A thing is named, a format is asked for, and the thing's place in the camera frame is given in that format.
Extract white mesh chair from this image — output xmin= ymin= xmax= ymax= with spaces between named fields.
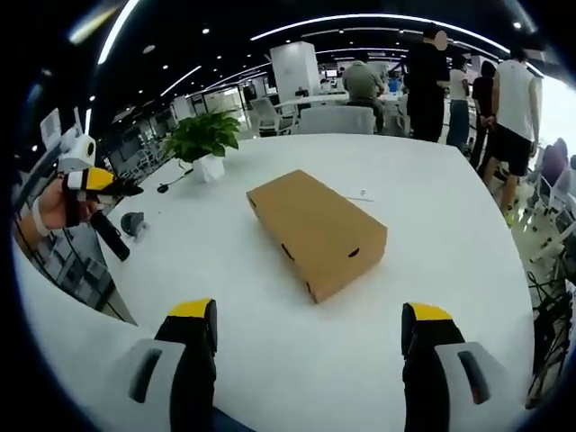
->
xmin=529 ymin=173 xmax=576 ymax=265

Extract grey round device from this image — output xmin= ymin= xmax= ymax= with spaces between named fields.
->
xmin=120 ymin=211 xmax=148 ymax=239

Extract brown cardboard shoe box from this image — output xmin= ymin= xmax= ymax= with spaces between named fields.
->
xmin=246 ymin=169 xmax=389 ymax=305

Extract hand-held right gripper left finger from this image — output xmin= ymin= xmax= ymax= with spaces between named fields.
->
xmin=92 ymin=296 xmax=220 ymax=432

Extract white office chair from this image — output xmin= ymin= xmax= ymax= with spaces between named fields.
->
xmin=248 ymin=97 xmax=290 ymax=137

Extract person's blue trousers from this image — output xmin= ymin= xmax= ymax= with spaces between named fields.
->
xmin=211 ymin=406 xmax=254 ymax=432

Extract green leafy plant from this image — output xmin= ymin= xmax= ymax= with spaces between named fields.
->
xmin=160 ymin=109 xmax=243 ymax=164

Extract white sign board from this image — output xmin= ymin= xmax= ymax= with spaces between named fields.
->
xmin=39 ymin=107 xmax=63 ymax=146

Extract long white table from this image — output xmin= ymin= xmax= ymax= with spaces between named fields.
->
xmin=273 ymin=92 xmax=409 ymax=112

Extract black stand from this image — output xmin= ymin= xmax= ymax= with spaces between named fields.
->
xmin=529 ymin=265 xmax=576 ymax=388

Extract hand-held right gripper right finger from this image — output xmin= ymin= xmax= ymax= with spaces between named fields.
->
xmin=400 ymin=301 xmax=526 ymax=432

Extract white plant pot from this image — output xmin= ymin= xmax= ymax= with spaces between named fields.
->
xmin=192 ymin=154 xmax=226 ymax=184

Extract white wristband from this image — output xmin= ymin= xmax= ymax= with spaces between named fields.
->
xmin=30 ymin=197 xmax=51 ymax=239

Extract white square pillar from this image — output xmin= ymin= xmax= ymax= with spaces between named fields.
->
xmin=269 ymin=40 xmax=322 ymax=99

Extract grey office chair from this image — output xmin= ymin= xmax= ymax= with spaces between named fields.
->
xmin=298 ymin=105 xmax=376 ymax=136

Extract black desk microphone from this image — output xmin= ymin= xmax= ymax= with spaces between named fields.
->
xmin=156 ymin=168 xmax=195 ymax=194

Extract person's left hand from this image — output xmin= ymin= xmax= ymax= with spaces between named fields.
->
xmin=40 ymin=184 xmax=98 ymax=233

